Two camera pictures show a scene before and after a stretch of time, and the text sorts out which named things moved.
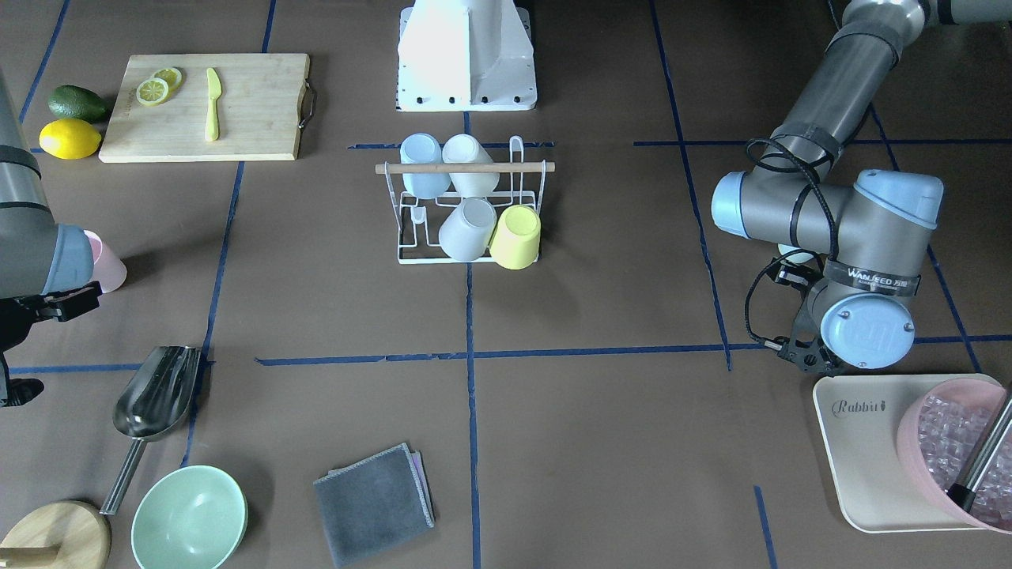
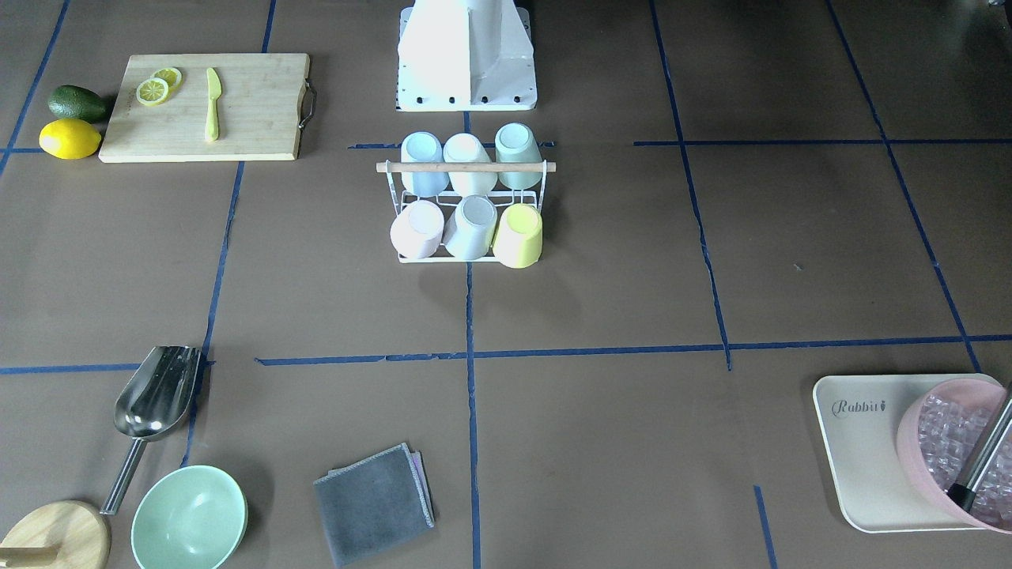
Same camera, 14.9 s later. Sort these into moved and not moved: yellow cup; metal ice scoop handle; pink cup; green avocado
Moved: pink cup
Not moved: metal ice scoop handle; yellow cup; green avocado
